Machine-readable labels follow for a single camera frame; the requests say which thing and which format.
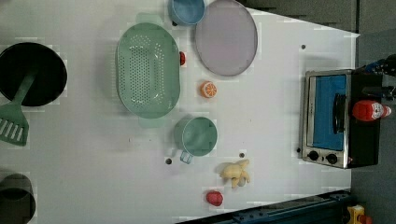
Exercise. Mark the red ketchup bottle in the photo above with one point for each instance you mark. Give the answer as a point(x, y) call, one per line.
point(368, 110)

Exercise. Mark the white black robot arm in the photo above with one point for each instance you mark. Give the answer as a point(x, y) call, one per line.
point(383, 67)

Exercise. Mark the silver black toaster oven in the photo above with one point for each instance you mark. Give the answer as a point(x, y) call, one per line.
point(331, 134)

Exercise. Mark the green plastic mug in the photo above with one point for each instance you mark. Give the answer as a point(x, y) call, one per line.
point(196, 137)

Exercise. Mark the orange slice toy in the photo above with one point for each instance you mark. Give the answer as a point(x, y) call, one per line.
point(208, 89)

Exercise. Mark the small red strawberry toy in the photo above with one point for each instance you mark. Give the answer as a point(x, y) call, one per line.
point(182, 58)

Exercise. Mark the peeled banana toy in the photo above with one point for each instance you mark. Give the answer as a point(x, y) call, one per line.
point(235, 172)

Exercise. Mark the green plastic colander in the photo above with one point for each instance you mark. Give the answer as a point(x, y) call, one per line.
point(147, 65)

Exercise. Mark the large grey round plate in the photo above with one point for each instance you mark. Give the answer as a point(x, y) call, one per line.
point(226, 38)

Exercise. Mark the pink strawberry toy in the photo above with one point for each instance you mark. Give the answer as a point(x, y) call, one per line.
point(214, 197)

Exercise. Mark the blue plastic cup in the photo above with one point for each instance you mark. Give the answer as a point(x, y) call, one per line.
point(186, 12)

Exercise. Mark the green slotted spatula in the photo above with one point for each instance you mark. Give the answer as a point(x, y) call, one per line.
point(14, 125)

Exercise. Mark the black frying pan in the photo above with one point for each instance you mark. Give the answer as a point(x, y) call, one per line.
point(28, 58)

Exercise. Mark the yellow red emergency button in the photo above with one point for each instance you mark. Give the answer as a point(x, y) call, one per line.
point(358, 216)

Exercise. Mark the dark grey cup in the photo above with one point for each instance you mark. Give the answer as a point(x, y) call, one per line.
point(17, 201)

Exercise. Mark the blue metal frame rail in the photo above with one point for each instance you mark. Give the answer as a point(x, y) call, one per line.
point(326, 208)

